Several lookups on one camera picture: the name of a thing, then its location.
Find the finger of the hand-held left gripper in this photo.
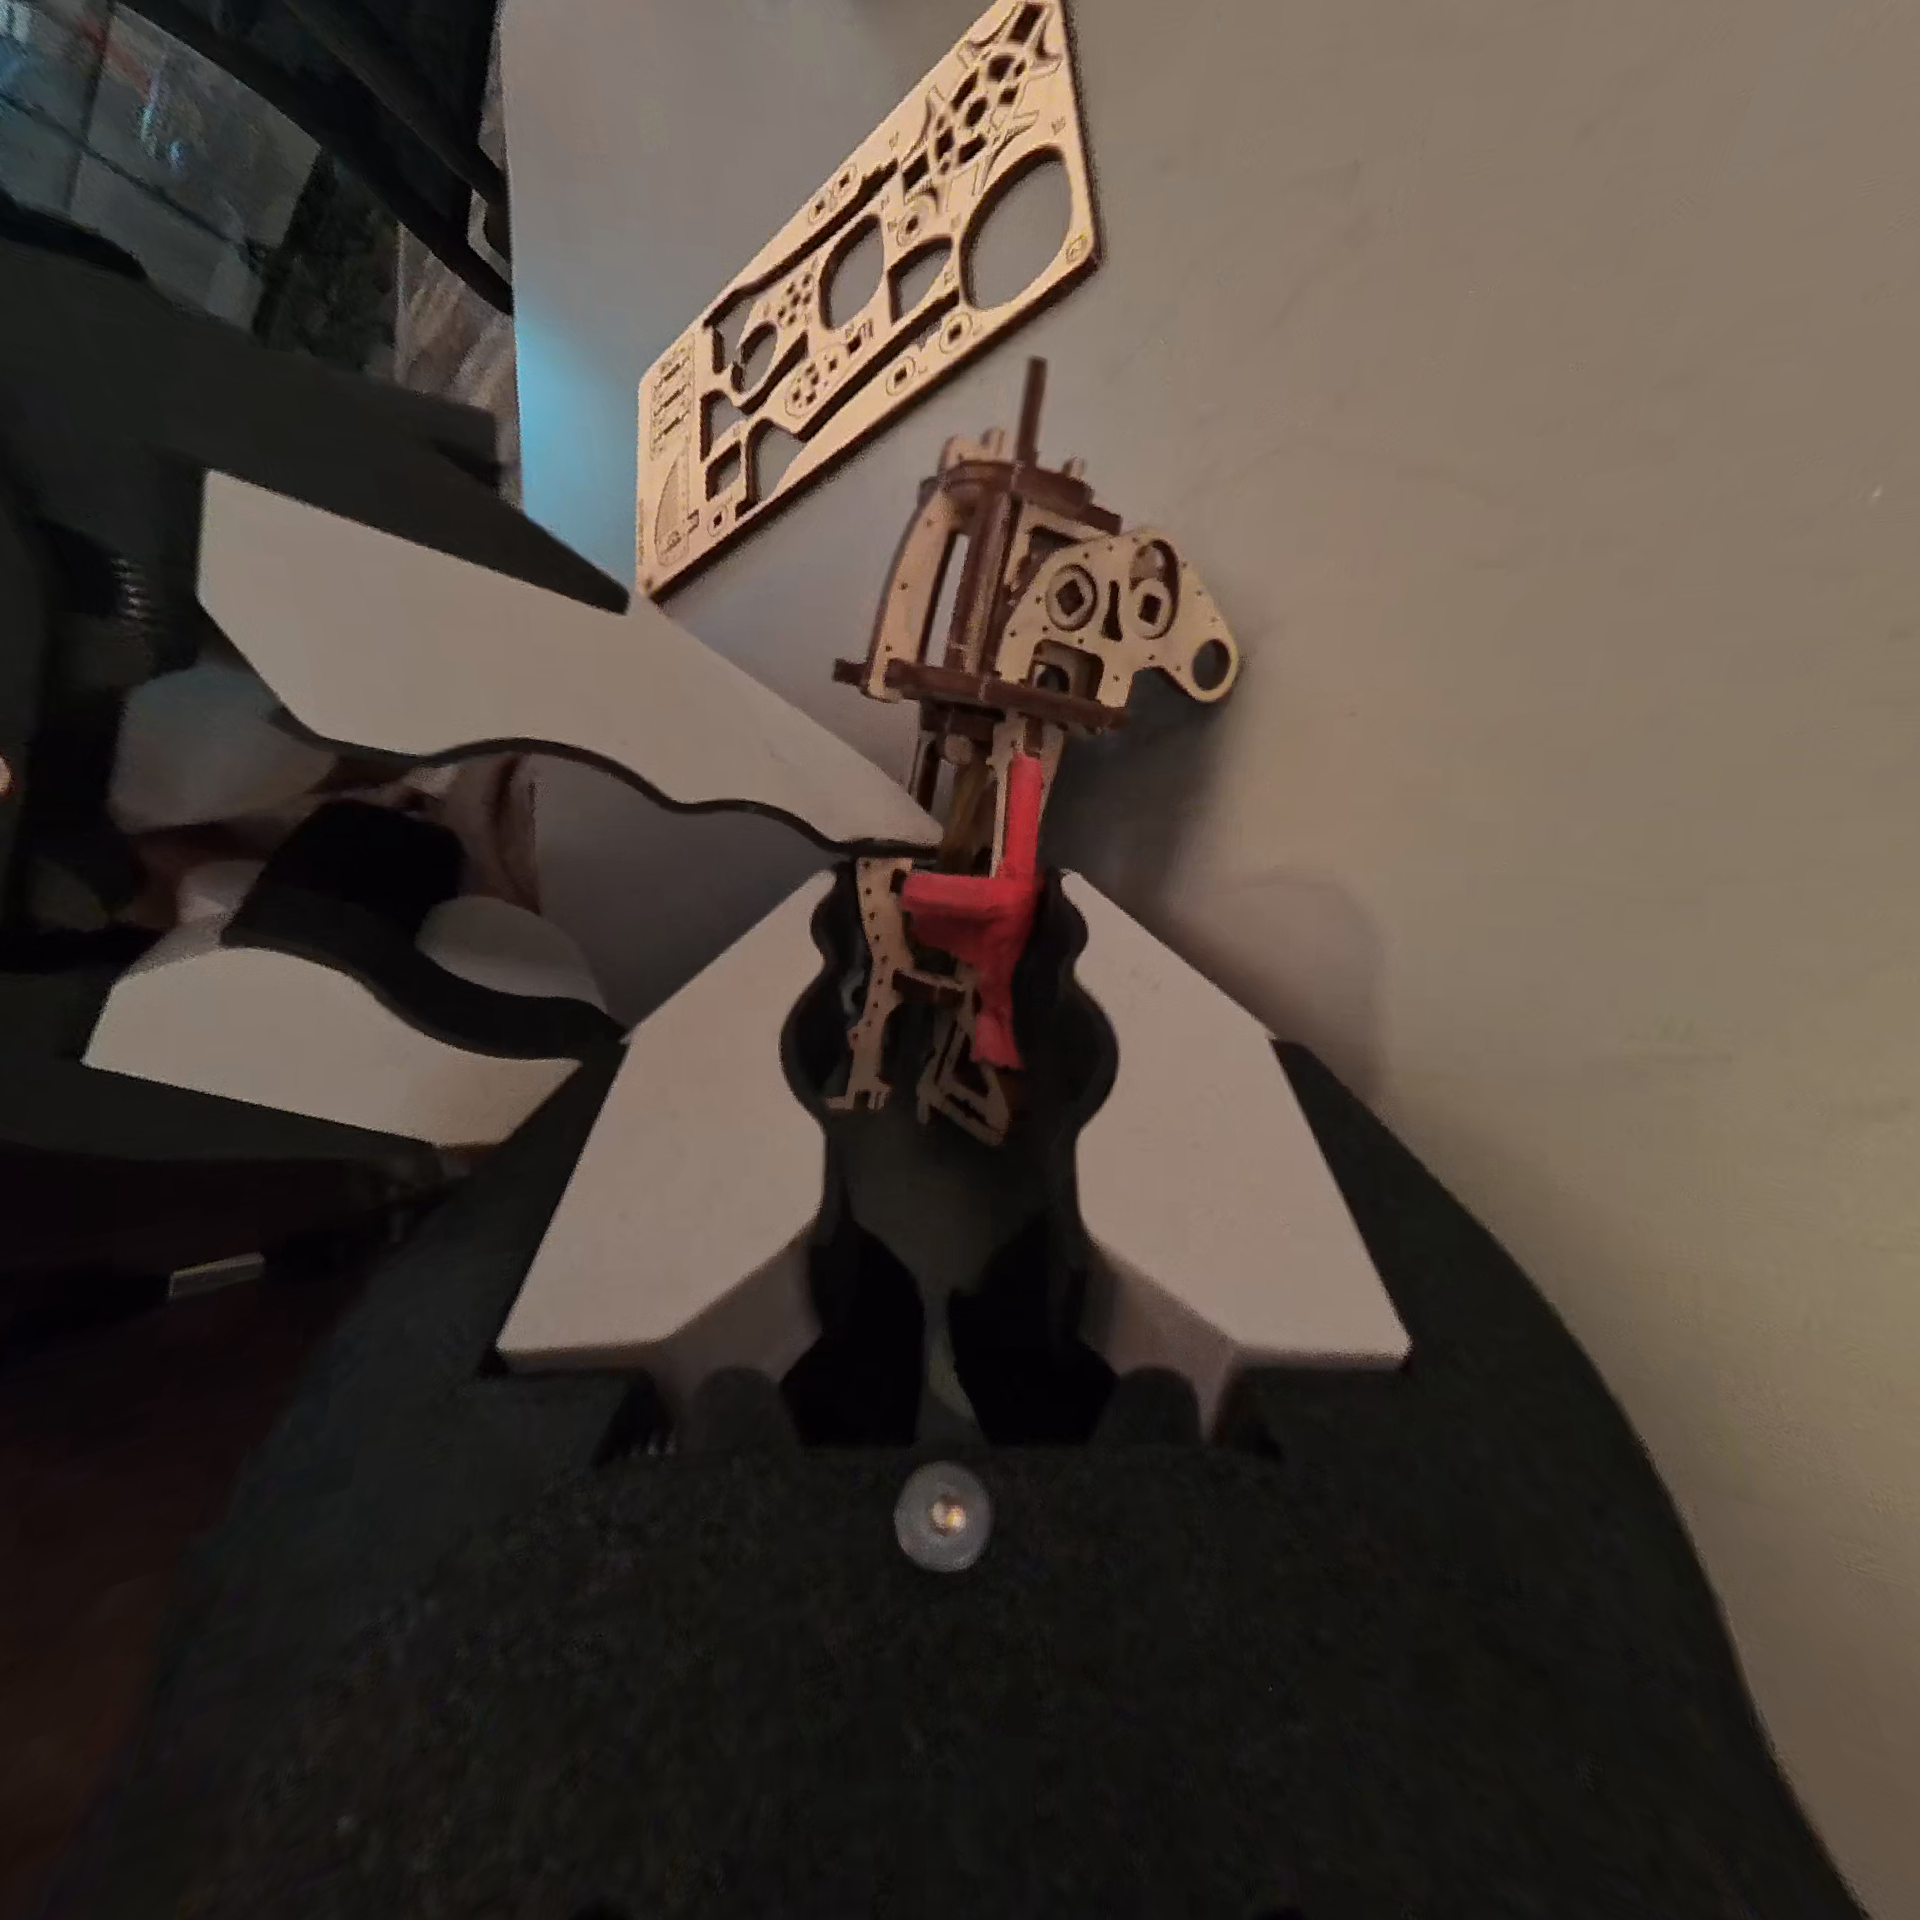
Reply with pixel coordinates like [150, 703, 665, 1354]
[83, 803, 628, 1154]
[113, 471, 944, 864]

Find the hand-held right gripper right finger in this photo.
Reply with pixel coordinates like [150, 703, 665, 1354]
[1053, 867, 1413, 1379]

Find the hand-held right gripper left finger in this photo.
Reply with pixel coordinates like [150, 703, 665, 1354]
[499, 867, 842, 1384]

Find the red tape piece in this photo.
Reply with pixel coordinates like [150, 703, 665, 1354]
[896, 754, 1046, 1074]

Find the wooden mechanical model assembly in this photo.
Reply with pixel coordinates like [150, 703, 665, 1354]
[833, 356, 1248, 1150]

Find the laser-cut wooden parts sheet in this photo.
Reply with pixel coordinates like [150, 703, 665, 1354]
[636, 0, 1106, 606]

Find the black office chair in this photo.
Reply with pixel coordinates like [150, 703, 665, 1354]
[164, 0, 518, 318]

